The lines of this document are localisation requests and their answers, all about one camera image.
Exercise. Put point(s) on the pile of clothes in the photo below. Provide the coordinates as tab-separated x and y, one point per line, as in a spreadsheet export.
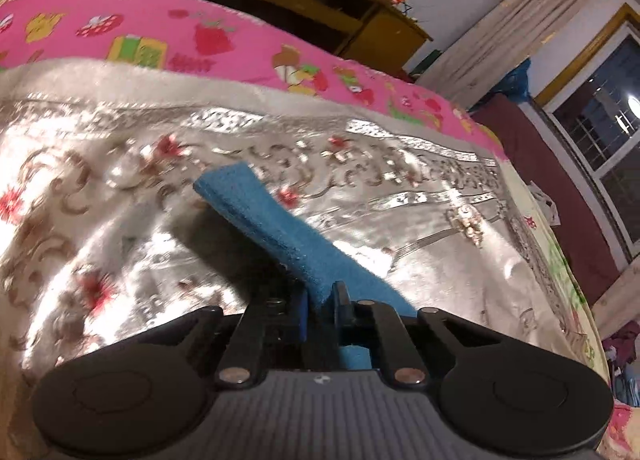
622	360

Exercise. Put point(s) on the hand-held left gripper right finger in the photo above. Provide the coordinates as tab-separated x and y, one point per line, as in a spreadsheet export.
342	307

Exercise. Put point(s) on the window with yellow frame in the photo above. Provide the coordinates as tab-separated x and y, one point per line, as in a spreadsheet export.
605	104

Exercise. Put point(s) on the white crumpled cloth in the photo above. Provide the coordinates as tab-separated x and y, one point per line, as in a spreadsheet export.
542	202

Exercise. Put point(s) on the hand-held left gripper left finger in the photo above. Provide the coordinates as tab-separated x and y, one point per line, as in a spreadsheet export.
300	316

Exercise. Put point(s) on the floral satin bedspread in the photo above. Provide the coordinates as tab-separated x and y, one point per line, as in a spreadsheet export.
150	179

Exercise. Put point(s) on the blue plastic bag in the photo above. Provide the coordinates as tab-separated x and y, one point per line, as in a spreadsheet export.
515	82

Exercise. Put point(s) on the cream curtain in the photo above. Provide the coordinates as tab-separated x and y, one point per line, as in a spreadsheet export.
520	24
617	297

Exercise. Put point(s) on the yellow wooden desk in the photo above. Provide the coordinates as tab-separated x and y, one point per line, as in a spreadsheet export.
380	29

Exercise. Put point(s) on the blue fuzzy cloth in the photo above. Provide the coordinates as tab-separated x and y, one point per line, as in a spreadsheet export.
280	225

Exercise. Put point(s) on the pink printed blanket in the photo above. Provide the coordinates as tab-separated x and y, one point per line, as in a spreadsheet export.
240	39

